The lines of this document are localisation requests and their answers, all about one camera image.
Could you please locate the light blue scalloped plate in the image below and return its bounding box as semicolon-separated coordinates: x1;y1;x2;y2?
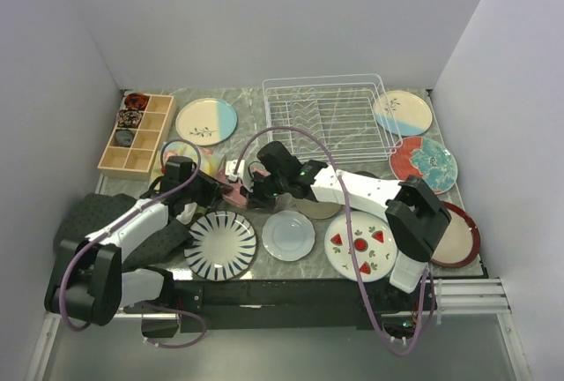
261;210;315;262

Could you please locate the cream blue plate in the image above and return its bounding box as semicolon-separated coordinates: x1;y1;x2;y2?
175;98;238;146
373;90;433;138

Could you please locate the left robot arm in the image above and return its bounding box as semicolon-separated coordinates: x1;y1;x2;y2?
44;156;232;326

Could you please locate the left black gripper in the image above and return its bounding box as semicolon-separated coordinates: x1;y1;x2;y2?
182;167;233;208

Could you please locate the grey fabric item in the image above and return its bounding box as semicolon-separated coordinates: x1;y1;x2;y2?
114;129;135;148

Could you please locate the red teal floral plate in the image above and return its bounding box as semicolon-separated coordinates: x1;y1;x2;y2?
390;136;458;194

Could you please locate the white wire dish rack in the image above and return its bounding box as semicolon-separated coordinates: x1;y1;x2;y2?
263;73;403;165

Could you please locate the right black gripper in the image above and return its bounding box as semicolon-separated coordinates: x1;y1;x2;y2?
240;170;287;212

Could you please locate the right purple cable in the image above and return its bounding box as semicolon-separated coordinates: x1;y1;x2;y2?
240;125;440;358

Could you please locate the wooden compartment box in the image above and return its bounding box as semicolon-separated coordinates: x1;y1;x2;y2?
98;93;177;181

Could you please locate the blue striped white plate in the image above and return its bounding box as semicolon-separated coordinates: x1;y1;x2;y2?
184;211;257;281

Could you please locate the cream blue plate left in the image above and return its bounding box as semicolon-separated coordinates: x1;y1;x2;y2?
175;98;238;146

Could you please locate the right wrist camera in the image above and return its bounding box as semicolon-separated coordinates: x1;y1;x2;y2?
225;160;245;183

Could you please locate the maroon rim beige plate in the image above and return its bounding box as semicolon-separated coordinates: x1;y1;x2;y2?
431;202;481;268

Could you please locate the black table front beam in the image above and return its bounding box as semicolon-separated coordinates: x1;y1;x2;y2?
122;277;442;333

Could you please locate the patterned brown fabric item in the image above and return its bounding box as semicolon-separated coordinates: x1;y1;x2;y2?
116;109;143;129

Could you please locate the watermelon pattern plate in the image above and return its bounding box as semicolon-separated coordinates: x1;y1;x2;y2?
323;211;397;283

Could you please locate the beige saucer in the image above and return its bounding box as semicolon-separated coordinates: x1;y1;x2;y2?
294;199;342;220

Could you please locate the red black fabric item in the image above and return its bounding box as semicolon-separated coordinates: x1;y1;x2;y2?
123;93;150;111

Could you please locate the floral pastel cloth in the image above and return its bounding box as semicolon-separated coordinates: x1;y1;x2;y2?
150;140;226;183

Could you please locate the dark dotted cloth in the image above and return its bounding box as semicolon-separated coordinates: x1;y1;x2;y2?
53;193;191;272

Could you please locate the pink polka dot plate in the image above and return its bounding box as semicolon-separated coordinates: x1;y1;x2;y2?
216;166;270;209

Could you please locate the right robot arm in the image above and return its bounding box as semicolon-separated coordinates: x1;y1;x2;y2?
256;141;451;310

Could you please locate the cream blue plate right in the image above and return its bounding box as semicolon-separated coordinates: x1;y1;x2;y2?
373;90;433;138

